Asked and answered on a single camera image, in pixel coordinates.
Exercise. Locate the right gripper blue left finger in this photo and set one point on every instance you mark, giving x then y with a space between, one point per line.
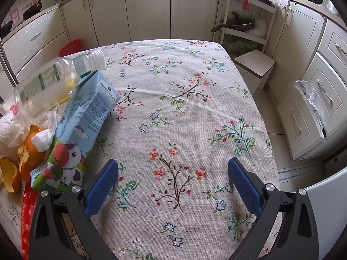
97 187

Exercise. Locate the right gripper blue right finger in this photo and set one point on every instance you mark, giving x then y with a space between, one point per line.
248 185

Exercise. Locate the red snack wrapper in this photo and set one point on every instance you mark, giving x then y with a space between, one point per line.
27 211

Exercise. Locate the orange peel piece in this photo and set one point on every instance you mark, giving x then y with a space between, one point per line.
29 159

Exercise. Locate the blue milk carton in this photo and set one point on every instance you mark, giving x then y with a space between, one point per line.
75 135

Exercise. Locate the white tissue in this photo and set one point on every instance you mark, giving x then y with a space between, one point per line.
15 129

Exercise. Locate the clear plastic bottle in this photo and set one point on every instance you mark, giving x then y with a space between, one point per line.
55 81

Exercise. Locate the white kitchen cabinets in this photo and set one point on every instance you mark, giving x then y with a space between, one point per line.
103 22

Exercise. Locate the floral tablecloth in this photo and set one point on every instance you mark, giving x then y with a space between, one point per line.
184 112

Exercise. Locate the white refrigerator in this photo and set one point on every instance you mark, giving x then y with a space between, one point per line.
328 201

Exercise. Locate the small white step stool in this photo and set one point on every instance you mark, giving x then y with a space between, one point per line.
255 69

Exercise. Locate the clear plastic bag on drawer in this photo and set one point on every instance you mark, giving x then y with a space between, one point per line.
309 93

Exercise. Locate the white drawer cabinet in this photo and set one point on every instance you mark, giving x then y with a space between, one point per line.
309 43

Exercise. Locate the black wok on rack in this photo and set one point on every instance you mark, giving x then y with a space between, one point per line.
236 22

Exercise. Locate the white storage rack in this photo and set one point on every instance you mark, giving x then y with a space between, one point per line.
263 11

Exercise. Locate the black frying pan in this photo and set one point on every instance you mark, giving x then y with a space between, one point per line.
32 10

